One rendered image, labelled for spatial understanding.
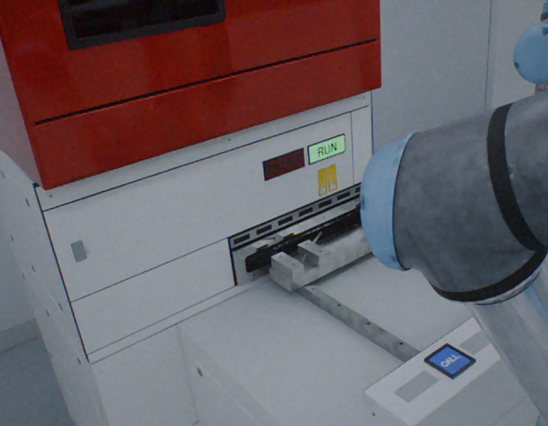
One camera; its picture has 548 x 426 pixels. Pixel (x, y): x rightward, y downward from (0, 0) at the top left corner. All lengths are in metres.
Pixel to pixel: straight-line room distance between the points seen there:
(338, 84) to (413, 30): 2.54
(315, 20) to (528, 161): 0.87
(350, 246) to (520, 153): 1.00
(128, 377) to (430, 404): 0.70
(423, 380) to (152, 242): 0.60
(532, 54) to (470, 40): 3.52
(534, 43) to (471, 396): 0.51
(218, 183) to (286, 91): 0.24
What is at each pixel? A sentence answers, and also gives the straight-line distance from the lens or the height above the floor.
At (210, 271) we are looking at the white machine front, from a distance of 1.28.
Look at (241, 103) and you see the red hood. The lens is 1.14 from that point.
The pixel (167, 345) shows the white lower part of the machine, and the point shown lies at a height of 0.78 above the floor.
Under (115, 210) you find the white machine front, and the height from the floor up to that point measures 1.13.
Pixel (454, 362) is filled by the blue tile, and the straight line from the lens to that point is 0.92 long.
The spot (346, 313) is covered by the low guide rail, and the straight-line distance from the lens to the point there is 1.21.
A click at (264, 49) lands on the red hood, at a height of 1.37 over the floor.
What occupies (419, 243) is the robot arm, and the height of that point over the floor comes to 1.33.
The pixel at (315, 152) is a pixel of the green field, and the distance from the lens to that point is 1.35.
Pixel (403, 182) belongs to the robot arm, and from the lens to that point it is 0.46.
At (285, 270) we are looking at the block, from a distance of 1.27.
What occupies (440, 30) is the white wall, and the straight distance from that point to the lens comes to 4.03.
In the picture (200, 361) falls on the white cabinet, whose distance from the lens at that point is 1.26.
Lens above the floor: 1.56
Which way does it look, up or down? 26 degrees down
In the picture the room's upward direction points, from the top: 6 degrees counter-clockwise
